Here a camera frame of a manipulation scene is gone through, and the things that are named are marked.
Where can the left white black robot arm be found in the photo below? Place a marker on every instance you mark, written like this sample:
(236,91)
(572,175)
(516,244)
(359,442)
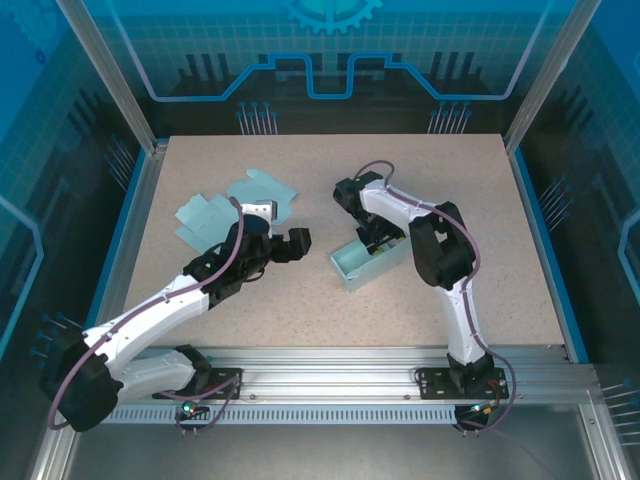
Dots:
(150,310)

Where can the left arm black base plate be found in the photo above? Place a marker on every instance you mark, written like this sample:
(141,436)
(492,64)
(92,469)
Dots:
(227,382)

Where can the light blue paper box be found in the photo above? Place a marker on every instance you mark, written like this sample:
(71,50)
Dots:
(200,220)
(350,260)

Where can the aluminium frame bar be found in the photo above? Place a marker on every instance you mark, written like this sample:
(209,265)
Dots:
(612,465)
(55,450)

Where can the blue table side trim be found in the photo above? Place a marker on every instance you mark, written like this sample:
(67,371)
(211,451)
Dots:
(120,225)
(539,225)

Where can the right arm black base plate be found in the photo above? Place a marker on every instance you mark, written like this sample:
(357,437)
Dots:
(432,382)

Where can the aluminium frame post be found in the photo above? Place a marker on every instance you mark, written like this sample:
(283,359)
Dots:
(117,75)
(545,75)

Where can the aluminium mounting rail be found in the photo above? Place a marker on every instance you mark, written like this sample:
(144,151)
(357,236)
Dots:
(325,372)

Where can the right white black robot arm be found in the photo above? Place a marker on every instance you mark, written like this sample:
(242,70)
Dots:
(462,320)

